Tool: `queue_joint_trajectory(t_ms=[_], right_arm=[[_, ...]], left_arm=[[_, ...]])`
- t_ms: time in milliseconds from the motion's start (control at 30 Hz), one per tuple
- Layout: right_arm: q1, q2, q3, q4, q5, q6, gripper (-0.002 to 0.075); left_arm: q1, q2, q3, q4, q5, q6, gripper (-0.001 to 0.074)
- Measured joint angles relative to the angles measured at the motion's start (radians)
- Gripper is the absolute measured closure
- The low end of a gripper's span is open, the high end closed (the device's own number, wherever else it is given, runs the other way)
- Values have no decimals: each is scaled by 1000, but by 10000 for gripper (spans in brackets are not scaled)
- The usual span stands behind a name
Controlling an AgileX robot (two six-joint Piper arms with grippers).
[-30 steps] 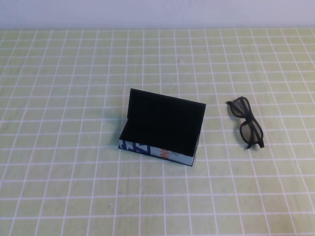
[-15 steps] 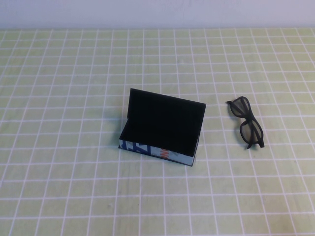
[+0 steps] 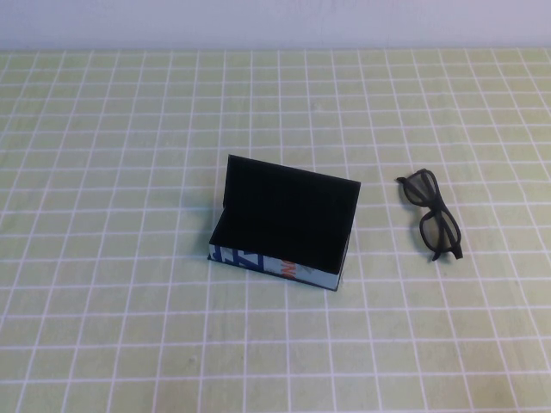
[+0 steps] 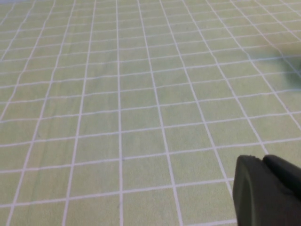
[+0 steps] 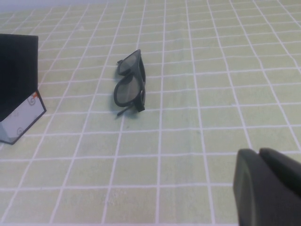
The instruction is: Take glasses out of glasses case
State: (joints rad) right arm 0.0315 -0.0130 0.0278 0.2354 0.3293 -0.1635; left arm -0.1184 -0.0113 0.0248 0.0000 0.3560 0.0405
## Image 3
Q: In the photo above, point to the black glasses case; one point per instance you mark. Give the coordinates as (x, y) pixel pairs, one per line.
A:
(292, 206)

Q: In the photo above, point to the black framed glasses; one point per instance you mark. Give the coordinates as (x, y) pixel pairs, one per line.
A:
(439, 232)

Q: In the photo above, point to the green checked tablecloth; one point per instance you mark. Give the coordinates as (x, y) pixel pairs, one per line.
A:
(129, 344)

